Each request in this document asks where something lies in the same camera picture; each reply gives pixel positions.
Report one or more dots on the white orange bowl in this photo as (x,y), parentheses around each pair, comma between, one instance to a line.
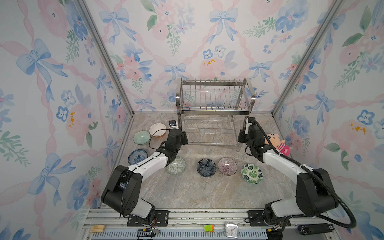
(158,130)

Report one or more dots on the green orange small block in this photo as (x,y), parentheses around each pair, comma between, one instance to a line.
(209,228)

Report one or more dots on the plush doll pink shirt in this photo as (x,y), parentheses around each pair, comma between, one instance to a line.
(279,144)

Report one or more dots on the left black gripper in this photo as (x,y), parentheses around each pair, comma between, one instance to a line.
(184,138)

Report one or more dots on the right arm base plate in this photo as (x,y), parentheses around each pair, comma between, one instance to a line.
(258,218)

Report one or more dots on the stainless steel dish rack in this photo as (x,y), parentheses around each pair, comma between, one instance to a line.
(207,110)

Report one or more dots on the pink purple glass bowl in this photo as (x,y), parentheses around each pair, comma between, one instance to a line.
(227,166)

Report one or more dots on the small silver alarm clock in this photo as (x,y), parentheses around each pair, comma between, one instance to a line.
(231,230)

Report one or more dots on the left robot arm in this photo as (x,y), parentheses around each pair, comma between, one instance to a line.
(122,192)

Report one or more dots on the wooden block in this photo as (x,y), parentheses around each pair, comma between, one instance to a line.
(97,228)

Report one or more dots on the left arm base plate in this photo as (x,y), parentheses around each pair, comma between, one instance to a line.
(157,218)

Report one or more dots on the dark blue flower bowl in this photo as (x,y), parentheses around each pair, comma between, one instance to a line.
(206,168)

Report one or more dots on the green leaf pattern bowl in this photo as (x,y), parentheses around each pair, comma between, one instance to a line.
(252,174)

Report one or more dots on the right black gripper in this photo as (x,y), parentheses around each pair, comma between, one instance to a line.
(241,134)

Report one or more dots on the pale green bowl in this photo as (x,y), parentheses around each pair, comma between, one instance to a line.
(142,137)

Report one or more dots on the black connector with wires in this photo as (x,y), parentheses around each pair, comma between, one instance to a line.
(147,234)

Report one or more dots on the blue white patterned bowl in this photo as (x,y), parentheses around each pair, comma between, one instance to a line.
(137,156)

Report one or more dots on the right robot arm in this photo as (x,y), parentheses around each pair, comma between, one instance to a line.
(315,193)

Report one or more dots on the green white patterned bowl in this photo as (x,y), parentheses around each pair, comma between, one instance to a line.
(178,166)

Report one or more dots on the black stapler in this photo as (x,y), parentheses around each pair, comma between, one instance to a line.
(314,229)

